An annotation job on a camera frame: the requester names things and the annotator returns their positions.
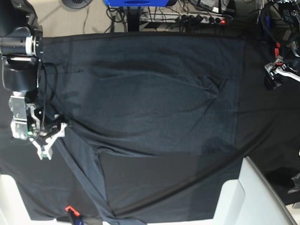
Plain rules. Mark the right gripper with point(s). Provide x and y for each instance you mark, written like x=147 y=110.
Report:
x=50 y=131

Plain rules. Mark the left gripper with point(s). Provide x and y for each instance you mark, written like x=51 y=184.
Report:
x=283 y=67

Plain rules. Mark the dark grey T-shirt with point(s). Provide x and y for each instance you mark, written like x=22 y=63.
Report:
x=149 y=115

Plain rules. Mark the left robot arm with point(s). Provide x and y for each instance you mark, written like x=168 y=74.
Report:
x=280 y=19

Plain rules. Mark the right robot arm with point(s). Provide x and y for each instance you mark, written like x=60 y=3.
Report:
x=21 y=51

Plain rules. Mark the black table cloth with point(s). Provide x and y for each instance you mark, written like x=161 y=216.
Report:
x=268 y=131

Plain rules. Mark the red clamp on table edge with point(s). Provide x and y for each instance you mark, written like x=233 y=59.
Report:
x=277 y=49

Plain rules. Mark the white bin left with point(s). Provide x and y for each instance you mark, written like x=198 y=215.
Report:
x=12 y=208

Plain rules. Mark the white bin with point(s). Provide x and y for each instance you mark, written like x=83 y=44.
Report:
x=12 y=208
x=250 y=200

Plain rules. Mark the black power strip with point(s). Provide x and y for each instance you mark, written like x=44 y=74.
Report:
x=196 y=19

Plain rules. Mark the white bin right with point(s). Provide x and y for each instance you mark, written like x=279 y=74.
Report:
x=250 y=200

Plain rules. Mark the round black floor base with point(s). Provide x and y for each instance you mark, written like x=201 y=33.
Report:
x=76 y=4

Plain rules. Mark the blue box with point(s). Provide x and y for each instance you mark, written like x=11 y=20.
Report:
x=136 y=3

